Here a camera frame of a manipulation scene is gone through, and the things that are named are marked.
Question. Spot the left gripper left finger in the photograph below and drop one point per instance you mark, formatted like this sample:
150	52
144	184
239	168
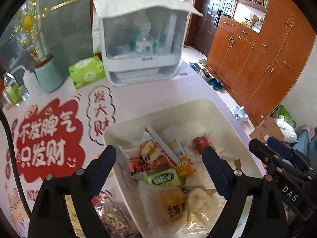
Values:
50	217

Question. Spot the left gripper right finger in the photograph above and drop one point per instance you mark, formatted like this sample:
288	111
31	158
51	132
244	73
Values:
266	217

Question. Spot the orange oats bar packet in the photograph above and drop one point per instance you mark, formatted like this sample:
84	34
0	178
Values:
183	168

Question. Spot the red strawberry snack bag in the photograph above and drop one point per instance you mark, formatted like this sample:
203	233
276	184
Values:
151	154

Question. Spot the green snack packet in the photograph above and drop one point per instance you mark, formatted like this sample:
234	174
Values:
163	177

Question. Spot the cardboard box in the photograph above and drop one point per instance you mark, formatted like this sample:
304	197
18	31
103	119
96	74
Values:
272	127

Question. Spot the clear nut snack packet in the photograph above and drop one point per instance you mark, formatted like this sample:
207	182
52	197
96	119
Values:
112	216

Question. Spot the yellow puff snack packet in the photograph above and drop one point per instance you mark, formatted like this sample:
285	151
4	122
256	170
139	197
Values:
203	207

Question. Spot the printed pink tablecloth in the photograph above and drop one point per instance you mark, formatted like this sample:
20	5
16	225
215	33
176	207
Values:
60	132

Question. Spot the white shoes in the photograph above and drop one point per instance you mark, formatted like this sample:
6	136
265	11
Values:
240	114

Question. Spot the beige cracker packet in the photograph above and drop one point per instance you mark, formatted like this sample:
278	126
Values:
167	208

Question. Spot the red white candy packet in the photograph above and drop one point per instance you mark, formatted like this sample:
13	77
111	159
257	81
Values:
201	142

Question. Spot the white plastic storage bin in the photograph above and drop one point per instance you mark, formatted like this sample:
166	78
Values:
183	122

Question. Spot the blue slippers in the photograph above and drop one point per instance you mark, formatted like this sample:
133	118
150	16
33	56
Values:
215	84

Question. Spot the green label bottle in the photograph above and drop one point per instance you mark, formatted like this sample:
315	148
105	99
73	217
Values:
11	87

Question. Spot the white squeeze bottle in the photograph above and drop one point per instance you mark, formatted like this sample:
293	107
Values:
30	81

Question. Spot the mint green canister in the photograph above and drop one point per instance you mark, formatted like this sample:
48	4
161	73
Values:
47	74

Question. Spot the green tissue pack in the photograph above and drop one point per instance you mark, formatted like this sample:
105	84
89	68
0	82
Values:
86	71

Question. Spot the white bottle sterilizer cabinet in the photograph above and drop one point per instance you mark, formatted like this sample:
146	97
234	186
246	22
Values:
140	40

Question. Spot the wooden wall cabinet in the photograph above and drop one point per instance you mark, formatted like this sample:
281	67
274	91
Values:
259	69

